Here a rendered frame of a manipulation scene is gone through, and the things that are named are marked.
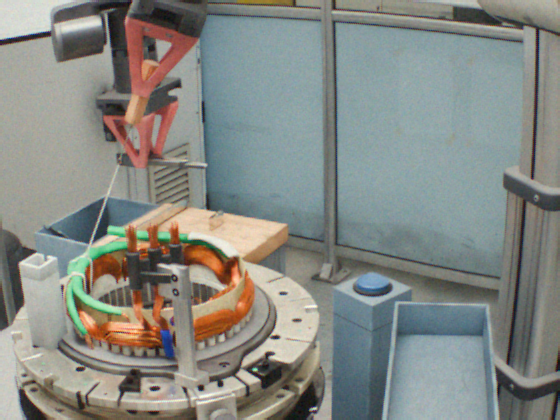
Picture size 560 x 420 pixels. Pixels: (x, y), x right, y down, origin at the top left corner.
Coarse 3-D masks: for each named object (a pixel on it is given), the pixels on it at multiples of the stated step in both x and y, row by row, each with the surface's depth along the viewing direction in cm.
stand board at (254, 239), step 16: (160, 208) 127; (192, 208) 127; (160, 224) 121; (176, 224) 121; (192, 224) 121; (208, 224) 121; (224, 224) 121; (240, 224) 120; (256, 224) 120; (272, 224) 120; (112, 240) 116; (240, 240) 115; (256, 240) 115; (272, 240) 117; (240, 256) 110; (256, 256) 113
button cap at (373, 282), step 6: (360, 276) 109; (366, 276) 109; (372, 276) 109; (378, 276) 109; (384, 276) 109; (360, 282) 107; (366, 282) 107; (372, 282) 107; (378, 282) 107; (384, 282) 107; (360, 288) 107; (366, 288) 106; (372, 288) 106; (378, 288) 106; (384, 288) 107
